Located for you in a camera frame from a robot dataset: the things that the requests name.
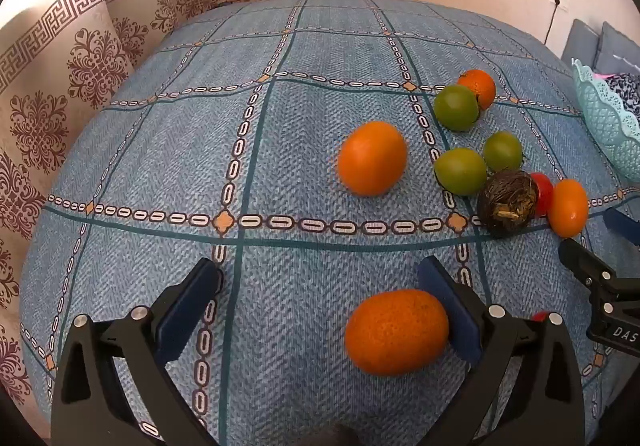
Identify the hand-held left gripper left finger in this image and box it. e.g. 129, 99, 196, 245
50, 257, 223, 446

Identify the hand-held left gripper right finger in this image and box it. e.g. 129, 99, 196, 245
419, 256, 586, 446

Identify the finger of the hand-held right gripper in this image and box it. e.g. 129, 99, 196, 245
603, 207, 640, 247
558, 237, 640, 315

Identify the small oval orange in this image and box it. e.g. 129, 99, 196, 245
547, 179, 590, 239

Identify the large oval orange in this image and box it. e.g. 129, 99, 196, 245
345, 289, 450, 377

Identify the teal plastic lattice basket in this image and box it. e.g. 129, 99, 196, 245
571, 58, 640, 181

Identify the green citrus fruit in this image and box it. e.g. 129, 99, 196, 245
433, 84, 481, 133
483, 131, 524, 173
433, 148, 488, 197

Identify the large round orange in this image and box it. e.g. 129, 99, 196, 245
337, 121, 409, 197

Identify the brown hairy taro root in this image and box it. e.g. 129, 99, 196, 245
476, 169, 540, 237

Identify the leopard print cloth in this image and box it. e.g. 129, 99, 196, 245
605, 72, 640, 119

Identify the grey sofa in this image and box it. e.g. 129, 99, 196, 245
560, 19, 640, 76

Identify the small round orange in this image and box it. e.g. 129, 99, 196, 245
457, 69, 497, 110

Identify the beige patterned curtain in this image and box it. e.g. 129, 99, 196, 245
0, 0, 277, 432

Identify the black power cable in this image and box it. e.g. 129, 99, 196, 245
544, 3, 560, 45

